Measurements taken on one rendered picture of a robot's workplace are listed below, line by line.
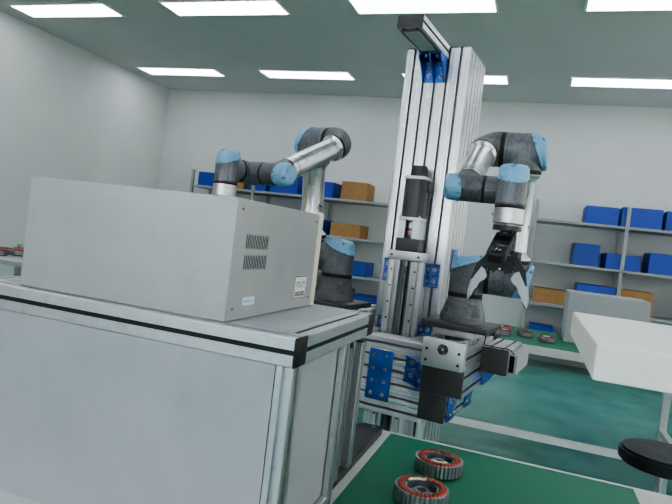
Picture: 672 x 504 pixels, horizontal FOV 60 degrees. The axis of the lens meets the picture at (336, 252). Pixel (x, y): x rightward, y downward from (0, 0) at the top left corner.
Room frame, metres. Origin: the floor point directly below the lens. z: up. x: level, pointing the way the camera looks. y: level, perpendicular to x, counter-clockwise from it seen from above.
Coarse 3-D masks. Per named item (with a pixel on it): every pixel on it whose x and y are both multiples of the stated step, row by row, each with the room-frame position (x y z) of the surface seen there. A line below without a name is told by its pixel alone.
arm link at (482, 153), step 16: (480, 144) 1.85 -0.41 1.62; (496, 144) 1.87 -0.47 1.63; (480, 160) 1.71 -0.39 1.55; (496, 160) 1.89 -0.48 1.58; (448, 176) 1.59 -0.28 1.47; (464, 176) 1.58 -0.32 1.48; (480, 176) 1.57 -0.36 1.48; (448, 192) 1.59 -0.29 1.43; (464, 192) 1.57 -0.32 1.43; (480, 192) 1.56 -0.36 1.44
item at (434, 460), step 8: (432, 448) 1.41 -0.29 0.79; (416, 456) 1.36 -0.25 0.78; (424, 456) 1.35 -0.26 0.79; (432, 456) 1.39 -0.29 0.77; (440, 456) 1.39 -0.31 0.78; (448, 456) 1.38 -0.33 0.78; (456, 456) 1.37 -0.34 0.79; (416, 464) 1.35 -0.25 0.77; (424, 464) 1.33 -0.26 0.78; (432, 464) 1.32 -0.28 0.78; (440, 464) 1.32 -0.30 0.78; (448, 464) 1.32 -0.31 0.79; (456, 464) 1.33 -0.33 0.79; (424, 472) 1.32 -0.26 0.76; (432, 472) 1.31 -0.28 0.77; (440, 472) 1.31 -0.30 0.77; (448, 472) 1.31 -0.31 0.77; (456, 472) 1.32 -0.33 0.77
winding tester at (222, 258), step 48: (48, 192) 1.05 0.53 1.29; (96, 192) 1.02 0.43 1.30; (144, 192) 0.99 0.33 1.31; (48, 240) 1.05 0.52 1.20; (96, 240) 1.01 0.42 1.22; (144, 240) 0.98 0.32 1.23; (192, 240) 0.95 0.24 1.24; (240, 240) 0.95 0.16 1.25; (288, 240) 1.13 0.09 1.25; (48, 288) 1.05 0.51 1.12; (96, 288) 1.01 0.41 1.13; (144, 288) 0.98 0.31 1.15; (192, 288) 0.95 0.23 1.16; (240, 288) 0.97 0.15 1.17; (288, 288) 1.16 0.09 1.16
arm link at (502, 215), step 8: (496, 208) 1.46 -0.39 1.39; (504, 208) 1.44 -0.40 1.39; (512, 208) 1.43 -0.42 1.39; (496, 216) 1.46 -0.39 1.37; (504, 216) 1.44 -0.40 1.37; (512, 216) 1.43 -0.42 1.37; (520, 216) 1.44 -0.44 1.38; (504, 224) 1.44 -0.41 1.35; (512, 224) 1.44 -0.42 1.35; (520, 224) 1.44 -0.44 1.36
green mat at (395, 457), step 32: (384, 448) 1.47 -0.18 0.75; (416, 448) 1.50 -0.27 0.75; (448, 448) 1.53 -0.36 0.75; (352, 480) 1.25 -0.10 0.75; (384, 480) 1.27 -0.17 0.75; (448, 480) 1.32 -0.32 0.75; (480, 480) 1.34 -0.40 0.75; (512, 480) 1.36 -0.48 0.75; (544, 480) 1.39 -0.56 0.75; (576, 480) 1.41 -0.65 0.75
